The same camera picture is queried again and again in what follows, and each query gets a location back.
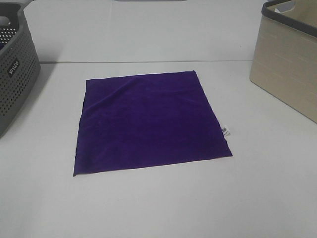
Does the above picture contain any purple towel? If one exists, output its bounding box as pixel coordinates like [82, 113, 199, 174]
[73, 71, 232, 175]

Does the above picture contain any beige bin with grey rim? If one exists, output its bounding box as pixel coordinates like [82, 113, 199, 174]
[249, 0, 317, 121]

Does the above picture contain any grey perforated plastic basket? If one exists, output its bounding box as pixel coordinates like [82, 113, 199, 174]
[0, 0, 41, 136]

